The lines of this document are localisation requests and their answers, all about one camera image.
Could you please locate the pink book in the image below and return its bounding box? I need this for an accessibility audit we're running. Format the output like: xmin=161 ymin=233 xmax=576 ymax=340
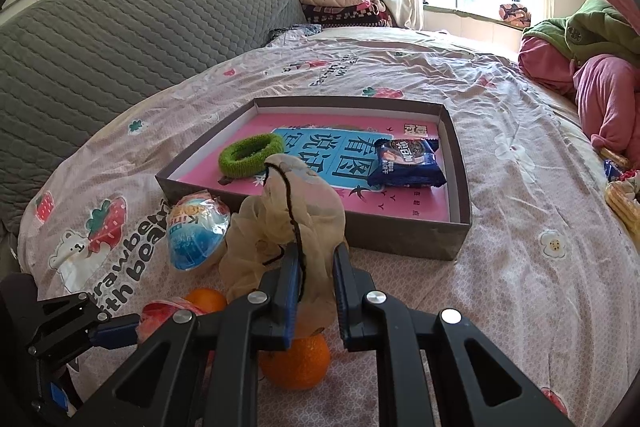
xmin=167 ymin=114 xmax=451 ymax=223

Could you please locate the small orange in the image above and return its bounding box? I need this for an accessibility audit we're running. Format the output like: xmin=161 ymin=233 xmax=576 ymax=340
xmin=184 ymin=288 xmax=228 ymax=314

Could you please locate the pink patterned cushion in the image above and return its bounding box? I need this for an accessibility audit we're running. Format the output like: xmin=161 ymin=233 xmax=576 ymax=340
xmin=499 ymin=3 xmax=532 ymax=28

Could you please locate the blue patterned cloth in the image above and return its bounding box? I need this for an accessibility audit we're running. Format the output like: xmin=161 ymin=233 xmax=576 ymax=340
xmin=270 ymin=24 xmax=321 ymax=42

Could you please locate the green fuzzy ring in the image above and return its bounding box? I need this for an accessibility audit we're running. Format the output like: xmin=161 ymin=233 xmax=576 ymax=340
xmin=218 ymin=133 xmax=286 ymax=180

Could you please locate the green garment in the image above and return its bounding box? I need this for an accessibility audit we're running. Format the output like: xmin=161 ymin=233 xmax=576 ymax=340
xmin=522 ymin=0 xmax=640 ymax=68

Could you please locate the beige mesh bag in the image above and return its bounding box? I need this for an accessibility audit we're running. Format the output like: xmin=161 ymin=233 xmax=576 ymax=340
xmin=219 ymin=153 xmax=348 ymax=338

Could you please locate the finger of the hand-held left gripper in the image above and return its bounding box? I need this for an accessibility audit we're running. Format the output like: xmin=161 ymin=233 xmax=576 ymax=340
xmin=27 ymin=292 xmax=143 ymax=358

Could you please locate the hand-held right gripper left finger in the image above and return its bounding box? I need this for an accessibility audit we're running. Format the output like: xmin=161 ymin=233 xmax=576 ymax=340
xmin=70 ymin=251 xmax=302 ymax=427

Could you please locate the large orange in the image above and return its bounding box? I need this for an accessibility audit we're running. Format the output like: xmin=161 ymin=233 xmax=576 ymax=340
xmin=258 ymin=334 xmax=332 ymax=391

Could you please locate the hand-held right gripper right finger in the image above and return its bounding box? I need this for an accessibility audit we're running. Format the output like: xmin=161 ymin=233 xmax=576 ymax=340
xmin=335 ymin=244 xmax=576 ymax=427

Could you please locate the yellow striped snack packet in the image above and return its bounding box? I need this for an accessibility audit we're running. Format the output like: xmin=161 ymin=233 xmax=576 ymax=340
xmin=604 ymin=172 xmax=640 ymax=233

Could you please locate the magenta clothes pile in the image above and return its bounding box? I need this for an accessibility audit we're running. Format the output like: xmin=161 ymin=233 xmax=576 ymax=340
xmin=517 ymin=34 xmax=640 ymax=158

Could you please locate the pink folded blanket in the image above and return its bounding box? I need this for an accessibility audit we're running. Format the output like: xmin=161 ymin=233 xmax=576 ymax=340
xmin=299 ymin=0 xmax=371 ymax=8

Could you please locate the grey quilted headboard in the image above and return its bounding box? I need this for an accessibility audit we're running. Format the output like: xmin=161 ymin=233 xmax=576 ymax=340
xmin=0 ymin=0 xmax=307 ymax=233

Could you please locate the blue cookie packet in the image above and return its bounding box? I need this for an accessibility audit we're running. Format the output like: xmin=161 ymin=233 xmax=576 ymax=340
xmin=367 ymin=137 xmax=447 ymax=188

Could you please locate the grey cardboard box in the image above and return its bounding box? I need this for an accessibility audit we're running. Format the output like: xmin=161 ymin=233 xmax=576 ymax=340
xmin=155 ymin=96 xmax=472 ymax=262

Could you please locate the red surprise egg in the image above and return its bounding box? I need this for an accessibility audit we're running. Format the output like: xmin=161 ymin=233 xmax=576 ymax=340
xmin=137 ymin=299 xmax=201 ymax=340

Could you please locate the dark patterned folded blanket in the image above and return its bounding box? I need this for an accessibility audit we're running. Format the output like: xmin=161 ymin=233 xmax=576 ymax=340
xmin=304 ymin=2 xmax=396 ymax=28

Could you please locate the blue surprise egg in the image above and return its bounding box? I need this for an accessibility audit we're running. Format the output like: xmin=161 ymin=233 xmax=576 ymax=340
xmin=166 ymin=190 xmax=232 ymax=275

